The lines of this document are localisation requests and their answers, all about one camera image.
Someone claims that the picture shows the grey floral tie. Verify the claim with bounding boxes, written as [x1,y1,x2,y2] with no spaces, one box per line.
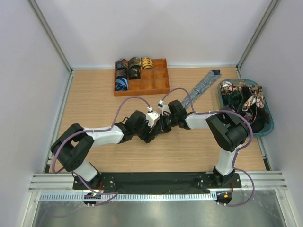
[181,69,222,109]

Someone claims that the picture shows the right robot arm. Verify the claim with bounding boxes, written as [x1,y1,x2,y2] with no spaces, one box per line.
[158,100,251,187]

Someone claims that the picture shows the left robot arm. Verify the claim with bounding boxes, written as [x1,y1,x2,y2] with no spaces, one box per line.
[51,110,162,189]

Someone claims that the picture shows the orange compartment tray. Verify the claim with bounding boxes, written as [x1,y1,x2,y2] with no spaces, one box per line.
[113,58,170,97]

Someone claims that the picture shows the blue striped rolled tie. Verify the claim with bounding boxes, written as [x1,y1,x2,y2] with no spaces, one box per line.
[115,77,128,91]

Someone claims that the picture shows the dark camouflage rolled tie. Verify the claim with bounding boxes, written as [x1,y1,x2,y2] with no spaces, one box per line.
[128,67,141,80]

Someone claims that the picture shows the dark brown rolled tie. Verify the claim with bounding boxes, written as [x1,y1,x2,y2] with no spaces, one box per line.
[116,69,128,78]

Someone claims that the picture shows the dark green tie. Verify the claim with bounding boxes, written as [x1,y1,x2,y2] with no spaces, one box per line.
[222,90,243,108]

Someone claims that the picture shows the yellow black rolled tie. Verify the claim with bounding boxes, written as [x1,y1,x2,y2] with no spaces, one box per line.
[141,57,153,69]

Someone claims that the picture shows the navy orange rolled tie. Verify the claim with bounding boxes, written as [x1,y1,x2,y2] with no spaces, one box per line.
[116,59,128,70]

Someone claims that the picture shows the brown blue rolled tie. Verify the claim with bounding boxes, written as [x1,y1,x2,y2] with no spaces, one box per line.
[128,57,141,69]

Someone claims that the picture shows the teal plastic bin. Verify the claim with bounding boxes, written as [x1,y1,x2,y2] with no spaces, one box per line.
[217,79,274,138]

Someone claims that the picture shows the dark navy floral tie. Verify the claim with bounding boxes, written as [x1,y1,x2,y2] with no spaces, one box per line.
[226,103,256,130]

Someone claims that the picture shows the brown blue floral tie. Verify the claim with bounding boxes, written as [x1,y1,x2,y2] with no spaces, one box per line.
[242,85,265,111]

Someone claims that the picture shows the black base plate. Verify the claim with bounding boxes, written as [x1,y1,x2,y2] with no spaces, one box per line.
[87,172,241,195]

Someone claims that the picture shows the white slotted cable duct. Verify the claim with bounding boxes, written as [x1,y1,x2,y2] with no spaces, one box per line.
[39,192,217,202]

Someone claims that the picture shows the aluminium frame rail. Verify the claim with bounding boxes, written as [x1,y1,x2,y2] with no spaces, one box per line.
[28,171,287,192]

